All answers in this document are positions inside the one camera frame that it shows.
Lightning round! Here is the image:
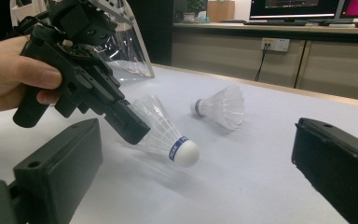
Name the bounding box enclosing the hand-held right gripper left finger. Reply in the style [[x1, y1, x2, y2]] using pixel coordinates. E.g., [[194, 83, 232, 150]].
[[13, 118, 103, 224]]

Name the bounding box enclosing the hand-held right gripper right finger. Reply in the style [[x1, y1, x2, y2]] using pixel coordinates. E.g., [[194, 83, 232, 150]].
[[291, 117, 358, 224]]

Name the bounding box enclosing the clear plastic bag cream trim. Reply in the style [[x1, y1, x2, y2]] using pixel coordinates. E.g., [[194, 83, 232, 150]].
[[10, 0, 156, 83]]

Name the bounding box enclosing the white feather shuttlecock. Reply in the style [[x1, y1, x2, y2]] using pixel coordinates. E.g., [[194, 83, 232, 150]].
[[119, 94, 200, 168], [189, 84, 246, 132]]

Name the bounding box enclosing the beige wooden counter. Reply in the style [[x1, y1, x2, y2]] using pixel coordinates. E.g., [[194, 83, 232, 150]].
[[171, 21, 358, 104]]

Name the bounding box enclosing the pale teal tissue box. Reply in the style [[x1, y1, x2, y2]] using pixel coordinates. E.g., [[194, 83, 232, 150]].
[[195, 10, 211, 23]]

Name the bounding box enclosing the green potted plant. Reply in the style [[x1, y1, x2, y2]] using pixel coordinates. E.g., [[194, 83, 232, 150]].
[[186, 0, 209, 15]]

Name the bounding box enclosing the brown cardboard box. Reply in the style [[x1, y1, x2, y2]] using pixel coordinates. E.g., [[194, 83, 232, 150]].
[[207, 0, 236, 22]]

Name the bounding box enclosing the wide black monitor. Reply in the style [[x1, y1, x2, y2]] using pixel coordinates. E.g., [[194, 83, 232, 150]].
[[249, 0, 344, 21]]

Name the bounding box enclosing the black power cable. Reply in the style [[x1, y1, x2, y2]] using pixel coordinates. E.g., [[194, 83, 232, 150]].
[[255, 43, 269, 82]]

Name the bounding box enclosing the white wall socket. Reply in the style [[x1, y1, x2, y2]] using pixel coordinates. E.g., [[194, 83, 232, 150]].
[[260, 37, 291, 52]]

